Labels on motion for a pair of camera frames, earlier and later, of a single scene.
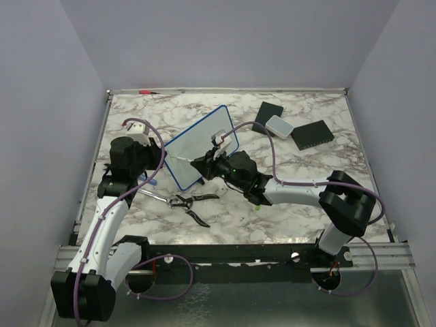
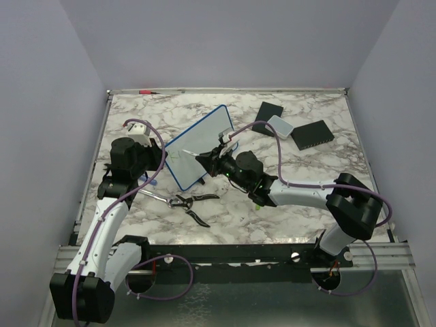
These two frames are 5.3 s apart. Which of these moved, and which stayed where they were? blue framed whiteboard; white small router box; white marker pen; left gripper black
Moved: white marker pen
Stayed: white small router box; blue framed whiteboard; left gripper black
